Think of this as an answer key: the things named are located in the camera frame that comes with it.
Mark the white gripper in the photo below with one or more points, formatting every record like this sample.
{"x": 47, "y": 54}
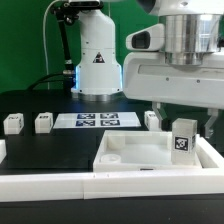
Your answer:
{"x": 186, "y": 78}

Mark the white square tabletop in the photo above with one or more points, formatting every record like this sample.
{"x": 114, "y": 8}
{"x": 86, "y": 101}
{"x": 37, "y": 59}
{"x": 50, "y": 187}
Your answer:
{"x": 137, "y": 151}

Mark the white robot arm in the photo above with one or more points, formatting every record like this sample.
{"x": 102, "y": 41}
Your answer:
{"x": 99, "y": 74}

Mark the white marker tag sheet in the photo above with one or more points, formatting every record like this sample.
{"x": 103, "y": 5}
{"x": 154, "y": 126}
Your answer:
{"x": 97, "y": 120}

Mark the white U-shaped obstacle wall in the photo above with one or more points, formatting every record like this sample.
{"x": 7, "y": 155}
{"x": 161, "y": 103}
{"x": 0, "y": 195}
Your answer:
{"x": 207, "y": 180}

